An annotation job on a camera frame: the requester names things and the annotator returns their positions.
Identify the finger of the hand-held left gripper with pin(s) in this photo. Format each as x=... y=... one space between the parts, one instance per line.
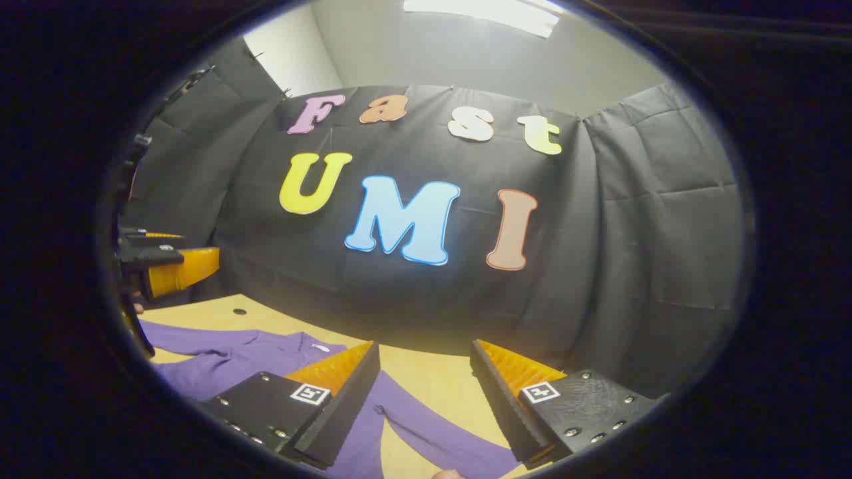
x=153 y=235
x=180 y=269

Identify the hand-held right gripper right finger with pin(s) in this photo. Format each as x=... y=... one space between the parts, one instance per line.
x=506 y=406

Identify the purple knit sweater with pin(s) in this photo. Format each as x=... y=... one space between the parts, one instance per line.
x=226 y=362

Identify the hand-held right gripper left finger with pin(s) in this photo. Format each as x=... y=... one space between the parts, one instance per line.
x=343 y=416

